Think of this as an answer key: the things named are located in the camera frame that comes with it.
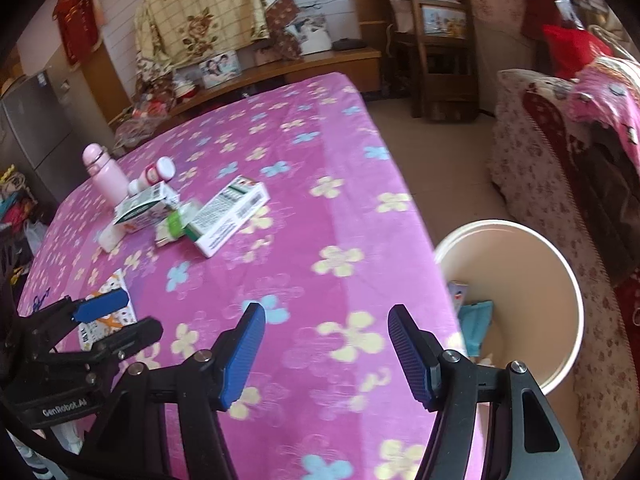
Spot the yellow floral cloth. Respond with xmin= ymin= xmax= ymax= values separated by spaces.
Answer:
xmin=132 ymin=0 xmax=331 ymax=106

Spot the framed couple photo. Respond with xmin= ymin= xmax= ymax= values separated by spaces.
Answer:
xmin=199 ymin=52 xmax=242 ymax=90

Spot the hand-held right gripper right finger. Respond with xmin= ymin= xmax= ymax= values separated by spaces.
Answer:
xmin=387 ymin=303 xmax=586 ymax=480

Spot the unframed wedding photo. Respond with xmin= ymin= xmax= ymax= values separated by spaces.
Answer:
xmin=295 ymin=15 xmax=332 ymax=53

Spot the white yogurt bottle red label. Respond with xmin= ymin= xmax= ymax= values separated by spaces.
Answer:
xmin=128 ymin=157 xmax=175 ymax=196

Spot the white orange patterned packet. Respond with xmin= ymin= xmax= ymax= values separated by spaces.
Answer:
xmin=77 ymin=269 xmax=138 ymax=353

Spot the green white packet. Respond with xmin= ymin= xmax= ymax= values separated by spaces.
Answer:
xmin=155 ymin=200 xmax=201 ymax=248

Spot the blue tissue packet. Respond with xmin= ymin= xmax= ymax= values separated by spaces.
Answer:
xmin=459 ymin=300 xmax=496 ymax=358

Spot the dark cloth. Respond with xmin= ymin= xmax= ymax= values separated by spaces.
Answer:
xmin=575 ymin=135 xmax=640 ymax=281

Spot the small printed box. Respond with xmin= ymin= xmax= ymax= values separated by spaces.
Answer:
xmin=446 ymin=280 xmax=471 ymax=311

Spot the green white milk carton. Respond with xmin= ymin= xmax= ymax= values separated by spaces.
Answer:
xmin=112 ymin=182 xmax=180 ymax=235

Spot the wooden chair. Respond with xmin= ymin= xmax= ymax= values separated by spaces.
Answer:
xmin=375 ymin=0 xmax=481 ymax=123

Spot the pile of plastic bags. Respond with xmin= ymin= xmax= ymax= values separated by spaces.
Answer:
xmin=112 ymin=95 xmax=176 ymax=148

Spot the pale blue plastic bag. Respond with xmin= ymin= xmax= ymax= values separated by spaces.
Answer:
xmin=25 ymin=217 xmax=51 ymax=256

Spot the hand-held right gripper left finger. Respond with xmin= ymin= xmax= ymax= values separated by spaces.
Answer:
xmin=90 ymin=301 xmax=267 ymax=480

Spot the red pennant banner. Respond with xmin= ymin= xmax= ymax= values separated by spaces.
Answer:
xmin=52 ymin=0 xmax=103 ymax=68

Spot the sofa with floral cover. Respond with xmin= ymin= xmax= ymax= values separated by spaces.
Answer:
xmin=487 ymin=67 xmax=640 ymax=480

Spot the pink printed blanket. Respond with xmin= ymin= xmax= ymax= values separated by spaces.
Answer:
xmin=570 ymin=55 xmax=640 ymax=171

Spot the pink flowered tablecloth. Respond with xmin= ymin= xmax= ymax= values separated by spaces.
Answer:
xmin=17 ymin=72 xmax=481 ymax=480

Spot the grey refrigerator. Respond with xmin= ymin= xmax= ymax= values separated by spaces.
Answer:
xmin=0 ymin=67 xmax=76 ymax=206

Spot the beige bucket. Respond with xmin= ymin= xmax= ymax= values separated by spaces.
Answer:
xmin=432 ymin=220 xmax=585 ymax=396

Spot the cluttered storage rack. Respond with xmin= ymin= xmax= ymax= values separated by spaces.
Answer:
xmin=0 ymin=165 xmax=56 ymax=281

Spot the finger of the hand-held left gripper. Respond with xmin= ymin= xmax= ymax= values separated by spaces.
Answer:
xmin=20 ymin=287 xmax=130 ymax=341
xmin=85 ymin=316 xmax=165 ymax=367

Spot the pink water bottle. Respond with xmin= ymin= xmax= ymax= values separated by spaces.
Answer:
xmin=82 ymin=143 xmax=131 ymax=201

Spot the white medicine box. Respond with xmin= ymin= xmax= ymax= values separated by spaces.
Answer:
xmin=186 ymin=175 xmax=271 ymax=258

